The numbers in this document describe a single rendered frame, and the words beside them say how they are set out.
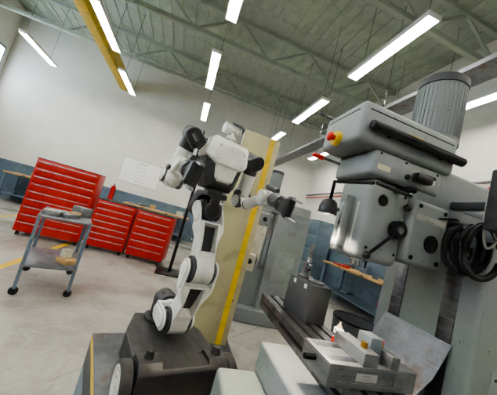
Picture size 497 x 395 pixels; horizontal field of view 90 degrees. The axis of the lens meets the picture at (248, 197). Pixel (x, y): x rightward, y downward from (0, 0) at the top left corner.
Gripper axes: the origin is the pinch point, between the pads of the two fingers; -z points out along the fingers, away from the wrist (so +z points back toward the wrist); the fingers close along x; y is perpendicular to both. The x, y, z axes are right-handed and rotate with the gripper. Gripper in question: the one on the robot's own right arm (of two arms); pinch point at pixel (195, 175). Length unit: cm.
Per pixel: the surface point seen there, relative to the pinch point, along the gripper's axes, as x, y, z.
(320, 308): -33, 83, -16
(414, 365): -26, 99, -54
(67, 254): -170, -38, 219
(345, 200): 20, 53, -24
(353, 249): 4, 58, -36
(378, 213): 20, 60, -35
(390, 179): 34, 59, -33
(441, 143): 57, 75, -33
